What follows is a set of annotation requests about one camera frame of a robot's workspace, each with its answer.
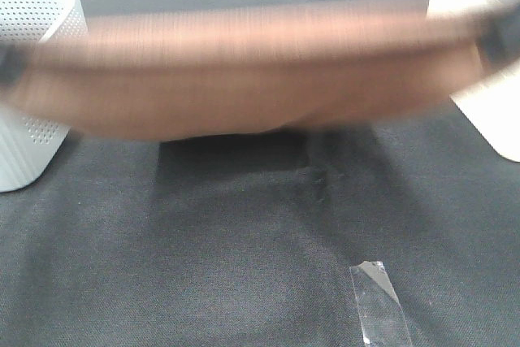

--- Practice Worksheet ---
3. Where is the brown towel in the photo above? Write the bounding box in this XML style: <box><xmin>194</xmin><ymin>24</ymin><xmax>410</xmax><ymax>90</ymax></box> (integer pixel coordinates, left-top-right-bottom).
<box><xmin>0</xmin><ymin>0</ymin><xmax>520</xmax><ymax>141</ymax></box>

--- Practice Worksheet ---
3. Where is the black table cloth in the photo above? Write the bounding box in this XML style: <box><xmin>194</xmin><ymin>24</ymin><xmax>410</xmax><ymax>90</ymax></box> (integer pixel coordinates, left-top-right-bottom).
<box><xmin>0</xmin><ymin>0</ymin><xmax>520</xmax><ymax>347</ymax></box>

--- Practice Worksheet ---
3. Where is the clear tape strip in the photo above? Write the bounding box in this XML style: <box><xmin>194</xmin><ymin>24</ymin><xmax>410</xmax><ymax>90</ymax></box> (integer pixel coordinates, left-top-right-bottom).
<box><xmin>349</xmin><ymin>261</ymin><xmax>413</xmax><ymax>347</ymax></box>

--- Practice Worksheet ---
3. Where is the white storage box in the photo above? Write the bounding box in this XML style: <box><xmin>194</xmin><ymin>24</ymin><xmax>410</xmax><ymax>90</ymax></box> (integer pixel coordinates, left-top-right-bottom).
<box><xmin>427</xmin><ymin>0</ymin><xmax>519</xmax><ymax>163</ymax></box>

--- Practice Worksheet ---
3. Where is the grey perforated laundry basket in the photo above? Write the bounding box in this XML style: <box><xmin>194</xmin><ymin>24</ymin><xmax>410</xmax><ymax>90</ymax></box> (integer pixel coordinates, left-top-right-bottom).
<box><xmin>1</xmin><ymin>0</ymin><xmax>87</xmax><ymax>193</ymax></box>

